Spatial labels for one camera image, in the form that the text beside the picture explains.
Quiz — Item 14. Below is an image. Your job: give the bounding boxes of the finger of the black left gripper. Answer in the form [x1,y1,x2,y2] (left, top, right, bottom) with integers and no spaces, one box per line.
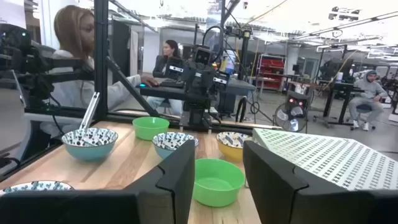
[185,73,199,96]
[200,74,213,97]

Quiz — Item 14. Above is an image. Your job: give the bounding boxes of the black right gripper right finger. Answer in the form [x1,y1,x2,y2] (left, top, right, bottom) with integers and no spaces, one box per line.
[243,140,398,224]

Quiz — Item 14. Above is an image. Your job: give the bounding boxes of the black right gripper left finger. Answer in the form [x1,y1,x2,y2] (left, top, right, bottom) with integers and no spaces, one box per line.
[0,139,196,224]

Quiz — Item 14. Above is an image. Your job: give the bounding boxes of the blue patterned ceramic bowl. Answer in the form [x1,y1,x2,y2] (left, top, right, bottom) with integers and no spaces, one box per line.
[152,132,199,160]
[0,180,75,196]
[61,127,119,162]

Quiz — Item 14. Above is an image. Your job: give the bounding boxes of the green plastic bowl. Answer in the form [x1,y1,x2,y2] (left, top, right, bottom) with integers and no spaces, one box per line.
[192,157,246,208]
[132,116,170,141]

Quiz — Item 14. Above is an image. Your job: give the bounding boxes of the yellow patterned ceramic bowl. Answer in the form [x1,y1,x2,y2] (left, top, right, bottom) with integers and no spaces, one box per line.
[215,131,253,163]

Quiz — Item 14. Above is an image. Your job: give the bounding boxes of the person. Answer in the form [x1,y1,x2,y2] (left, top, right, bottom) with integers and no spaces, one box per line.
[146,39,184,116]
[348,70,389,131]
[40,4,159,138]

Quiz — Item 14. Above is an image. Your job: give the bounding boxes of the black keyboard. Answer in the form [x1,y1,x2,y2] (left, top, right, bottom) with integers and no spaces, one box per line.
[159,79,186,89]

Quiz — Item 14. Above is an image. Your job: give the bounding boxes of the white blue bottle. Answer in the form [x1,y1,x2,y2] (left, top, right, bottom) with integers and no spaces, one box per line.
[223,49,237,75]

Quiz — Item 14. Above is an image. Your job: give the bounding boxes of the black partition panel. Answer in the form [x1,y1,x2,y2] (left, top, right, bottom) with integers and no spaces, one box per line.
[111,19,131,85]

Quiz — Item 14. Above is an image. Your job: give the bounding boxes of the green perforated metal shelf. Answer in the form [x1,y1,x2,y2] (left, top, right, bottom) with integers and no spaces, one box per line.
[251,127,398,191]

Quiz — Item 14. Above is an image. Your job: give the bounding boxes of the red shelf rack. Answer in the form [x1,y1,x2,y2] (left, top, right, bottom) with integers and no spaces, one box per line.
[256,54,286,91]

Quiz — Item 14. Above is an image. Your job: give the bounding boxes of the black floor fan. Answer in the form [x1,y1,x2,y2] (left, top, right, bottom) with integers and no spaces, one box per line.
[273,102,308,133]

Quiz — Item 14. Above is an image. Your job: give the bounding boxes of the black box red lights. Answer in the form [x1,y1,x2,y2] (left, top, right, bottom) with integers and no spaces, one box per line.
[285,90,307,110]

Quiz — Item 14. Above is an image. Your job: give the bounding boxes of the silver aluminium bar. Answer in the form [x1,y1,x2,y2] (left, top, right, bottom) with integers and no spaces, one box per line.
[79,91,101,130]

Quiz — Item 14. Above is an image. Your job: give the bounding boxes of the blue stool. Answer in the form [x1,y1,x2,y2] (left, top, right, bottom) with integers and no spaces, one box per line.
[354,104,377,130]

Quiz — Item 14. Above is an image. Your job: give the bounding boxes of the black standing desk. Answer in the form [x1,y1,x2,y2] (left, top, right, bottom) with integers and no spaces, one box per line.
[312,80,364,127]

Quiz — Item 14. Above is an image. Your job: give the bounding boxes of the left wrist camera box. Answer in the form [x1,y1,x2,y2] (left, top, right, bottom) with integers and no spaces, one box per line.
[193,45,213,67]

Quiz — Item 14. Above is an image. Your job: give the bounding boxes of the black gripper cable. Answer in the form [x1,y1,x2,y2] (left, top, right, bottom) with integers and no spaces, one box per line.
[201,24,225,63]

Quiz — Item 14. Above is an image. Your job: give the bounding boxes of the black aluminium frame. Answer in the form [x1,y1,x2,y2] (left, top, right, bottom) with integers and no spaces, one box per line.
[0,0,282,183]

